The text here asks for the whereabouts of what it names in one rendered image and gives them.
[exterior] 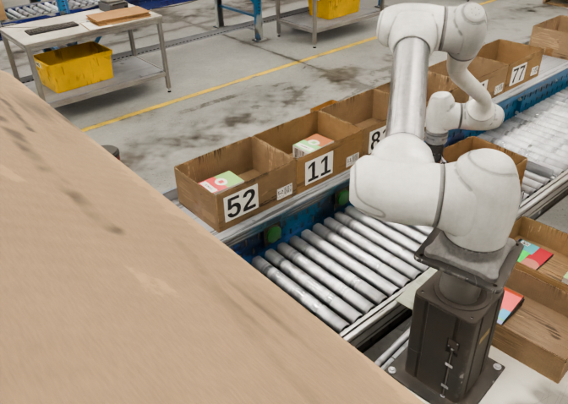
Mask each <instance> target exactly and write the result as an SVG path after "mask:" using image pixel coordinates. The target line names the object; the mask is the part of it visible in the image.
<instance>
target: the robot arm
mask: <svg viewBox="0 0 568 404"><path fill-rule="evenodd" d="M487 31H488V18H487V14H486V11H485V9H484V8H483V6H481V5H480V4H478V3H464V4H462V5H460V6H459V7H447V6H439V5H435V4H430V3H399V4H396V5H393V6H389V7H388V8H385V9H384V10H383V11H381V13H380V16H379V20H378V24H377V30H376V36H377V39H378V40H379V43H381V44H382V45H383V46H385V47H389V48H390V52H391V54H392V56H393V57H394V58H393V65H392V73H391V81H390V98H389V106H388V113H387V120H386V128H385V138H384V139H382V140H381V141H380V142H379V143H378V144H376V146H375V147H374V149H373V152H372V153H371V155H370V156H363V157H361V158H360V159H358V160H357V161H356V162H355V164H354V165H353V166H352V167H351V170H350V186H349V201H350V203H351V204H352V205H354V207H355V208H356V209H357V210H359V211H361V212H363V213H364V214H366V215H368V216H371V217H373V218H376V219H379V220H382V221H388V222H393V223H398V224H404V225H411V226H424V227H437V228H439V229H440V230H441V232H440V233H439V235H438V236H437V237H436V239H435V240H434V241H433V242H432V243H431V244H430V245H429V246H427V247H426V248H425V250H424V255H425V256H426V257H428V258H430V259H437V260H440V261H442V262H445V263H447V264H449V265H453V266H455V267H456V268H459V269H461V270H464V271H467V272H469V273H472V274H474V275H475V276H479V277H481V278H482V279H484V280H485V281H486V282H489V283H495V282H497V280H498V277H499V270H500V267H501V266H502V265H503V263H504V261H505V258H506V257H507V255H508V253H509V252H510V251H511V250H512V249H514V248H515V246H516V241H515V240H514V239H512V238H509V235H510V233H511V229H512V227H513V225H514V222H515V219H516V215H517V211H518V208H519V204H520V199H521V186H520V181H519V176H518V172H517V169H516V165H515V163H514V161H513V160H512V159H511V158H510V157H509V156H508V155H507V154H505V153H503V152H500V151H498V150H493V149H478V150H471V151H469V152H467V153H465V154H464V155H462V156H460V157H459V158H458V160H457V161H454V162H450V163H447V162H448V161H445V159H444V158H443V157H444V156H443V152H444V148H445V143H446V142H447V138H448V133H449V130H451V129H455V128H459V129H465V130H490V129H494V128H498V127H499V126H500V125H501V124H502V123H503V121H504V118H505V113H504V111H503V109H502V108H501V107H500V106H498V105H496V104H494V103H493V102H492V99H491V95H490V93H489V92H488V91H487V90H486V89H485V88H484V87H483V86H482V85H481V84H480V83H479V82H478V81H477V79H476V78H475V77H474V76H473V75H472V74H471V73H470V72H469V71H468V70H467V67H468V65H469V64H470V63H471V61H472V60H473V59H474V58H475V57H476V56H477V55H478V52H479V50H480V49H481V48H482V46H483V43H484V41H485V38H486V35H487ZM433 51H440V52H447V64H446V65H447V72H448V74H449V76H450V78H451V80H452V81H453V82H454V83H455V84H456V85H457V86H459V87H460V88H461V89H462V90H464V91H465V92H466V93H467V94H468V95H470V96H471V97H472V99H471V100H470V101H468V102H467V103H456V102H455V100H454V98H453V96H452V94H451V93H450V92H447V91H439V92H436V93H433V95H431V97H430V99H429V104H428V107H427V111H426V97H427V84H428V71H429V57H430V56H431V54H432V53H433ZM425 111H426V117H425ZM425 123H426V133H425V141H426V144H425V143H424V142H423V138H424V124H425ZM439 161H441V162H440V164H439Z"/></svg>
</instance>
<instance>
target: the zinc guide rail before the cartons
mask: <svg viewBox="0 0 568 404"><path fill-rule="evenodd" d="M567 68H568V62H566V63H563V64H561V65H560V66H558V67H556V68H552V69H550V70H549V71H547V72H545V73H543V74H540V75H539V76H537V77H535V78H533V79H530V80H528V81H527V82H525V83H523V84H521V85H518V86H517V87H515V88H513V89H511V90H508V91H506V92H505V93H503V94H501V95H499V96H496V97H495V98H492V102H493V103H494V104H496V105H497V104H499V103H501V102H502V101H504V100H506V99H508V98H510V97H512V96H514V95H516V94H518V93H520V92H522V91H524V90H526V89H528V88H530V87H532V86H534V85H536V84H538V83H540V82H542V81H544V80H546V79H548V78H550V77H552V76H554V75H556V74H557V73H559V72H561V71H563V70H565V69H567ZM350 170H351V168H350V169H348V170H346V171H344V172H342V173H340V174H338V175H336V176H334V177H332V178H330V179H328V180H326V181H324V182H322V183H320V184H318V185H316V186H314V187H312V188H309V189H307V190H305V191H303V192H302V193H300V194H297V195H295V196H293V197H291V198H290V199H287V200H285V201H283V202H281V203H280V204H278V205H275V206H273V207H271V208H269V209H268V210H265V211H263V212H261V213H259V214H258V215H256V216H253V217H251V218H249V219H247V220H245V221H242V222H240V223H238V224H237V225H235V226H233V227H230V228H228V229H226V230H225V231H223V232H220V233H218V234H216V235H215V237H216V238H218V239H219V240H220V241H221V242H223V243H225V242H226V241H228V240H230V239H232V238H234V237H236V236H238V235H240V234H242V233H244V232H246V231H248V230H250V229H252V228H254V227H256V226H258V225H260V224H262V223H264V222H266V221H268V220H270V219H272V218H274V217H276V216H278V215H280V214H281V213H283V212H285V211H287V210H290V209H291V208H293V207H295V206H297V205H300V204H302V203H303V202H305V201H307V200H309V199H312V198H313V197H315V196H317V195H319V194H322V193H324V192H325V191H327V190H329V189H331V188H334V187H335V186H336V185H338V184H340V183H343V182H345V181H346V180H348V179H350Z"/></svg>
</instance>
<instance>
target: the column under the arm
mask: <svg viewBox="0 0 568 404"><path fill-rule="evenodd" d="M441 274H442V272H441V271H439V270H437V271H436V272H435V273H434V274H433V275H432V276H431V277H430V278H429V279H428V280H427V281H426V282H425V283H424V284H423V285H422V286H421V287H419V288H418V289H417V290H416V292H415V297H414V303H413V310H412V321H411V327H410V333H409V340H408V346H407V347H406V348H405V349H404V350H403V351H402V352H401V353H400V354H399V355H398V356H397V357H396V358H395V360H394V361H393V362H392V363H391V364H390V365H389V366H388V367H387V368H386V369H385V370H384V371H385V372H386V373H387V374H388V375H390V376H391V377H392V378H393V379H395V380H396V381H397V382H399V383H400V384H401V385H403V386H405V387H406V388H408V389H409V390H410V391H412V392H413V393H415V394H416V395H418V396H420V397H421V398H423V399H424V400H425V401H426V402H428V403H429V404H478V403H479V402H480V401H481V400H482V399H483V397H484V396H485V395H486V393H487V392H488V391H489V389H490V388H491V386H492V385H493V384H494V382H495V381H496V380H497V379H498V378H499V376H500V375H501V373H502V372H503V371H504V369H505V366H504V365H502V364H500V363H498V362H496V361H494V360H493V359H492V358H489V350H490V347H491V343H492V340H493V336H494V331H495V326H496V323H497V320H498V317H499V313H500V308H501V304H502V301H503V297H504V294H505V289H504V288H503V290H502V292H501V293H500V294H494V293H492V292H488V291H486V290H484V289H481V292H480V295H479V297H478V299H477V302H475V303H472V304H468V305H465V304H459V303H454V302H452V301H450V300H449V299H447V298H445V297H444V296H443V295H442V293H441V292H440V289H439V284H440V278H441Z"/></svg>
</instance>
